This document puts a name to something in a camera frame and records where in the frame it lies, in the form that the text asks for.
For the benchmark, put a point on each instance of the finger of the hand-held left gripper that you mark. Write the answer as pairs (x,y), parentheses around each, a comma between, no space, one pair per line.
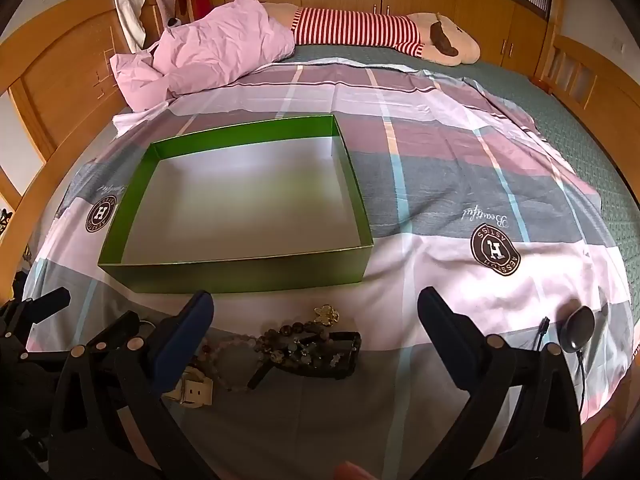
(117,325)
(50,302)

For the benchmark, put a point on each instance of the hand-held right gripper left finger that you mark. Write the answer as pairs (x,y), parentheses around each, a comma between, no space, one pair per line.
(190,330)

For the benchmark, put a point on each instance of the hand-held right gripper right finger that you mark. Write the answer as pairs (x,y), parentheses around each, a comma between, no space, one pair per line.
(442,322)

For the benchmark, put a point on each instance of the cream white wristwatch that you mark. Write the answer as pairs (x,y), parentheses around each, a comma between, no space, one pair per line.
(192,389)

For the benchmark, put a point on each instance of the black wristwatch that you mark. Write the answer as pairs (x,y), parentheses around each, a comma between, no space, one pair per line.
(345,355)

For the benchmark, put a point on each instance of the gold flower brooch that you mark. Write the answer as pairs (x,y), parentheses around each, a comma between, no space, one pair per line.
(327,314)

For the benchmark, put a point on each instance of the green cardboard box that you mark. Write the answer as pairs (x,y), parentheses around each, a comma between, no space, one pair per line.
(240,200)

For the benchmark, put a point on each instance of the person's right hand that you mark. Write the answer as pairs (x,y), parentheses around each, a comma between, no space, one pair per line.
(357,472)

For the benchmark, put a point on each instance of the black round puck device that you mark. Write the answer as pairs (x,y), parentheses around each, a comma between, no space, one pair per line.
(579,327)

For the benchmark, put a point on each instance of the plaid printed bed sheet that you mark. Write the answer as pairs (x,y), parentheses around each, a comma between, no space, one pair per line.
(450,160)

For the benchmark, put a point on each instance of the wooden headboard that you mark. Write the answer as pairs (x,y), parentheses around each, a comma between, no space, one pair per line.
(55,75)

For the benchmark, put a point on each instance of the green bedspread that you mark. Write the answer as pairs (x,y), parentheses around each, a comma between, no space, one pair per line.
(575,125)

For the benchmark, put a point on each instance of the wooden footboard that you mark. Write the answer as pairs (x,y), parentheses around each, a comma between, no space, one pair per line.
(585,75)

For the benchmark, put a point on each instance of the pink quilt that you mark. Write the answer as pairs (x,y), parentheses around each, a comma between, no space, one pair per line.
(220,45)

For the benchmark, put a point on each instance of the striped plush toy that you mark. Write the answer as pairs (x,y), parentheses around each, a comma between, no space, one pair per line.
(380,30)

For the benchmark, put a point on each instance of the white garment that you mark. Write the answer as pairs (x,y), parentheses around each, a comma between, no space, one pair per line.
(127,10)

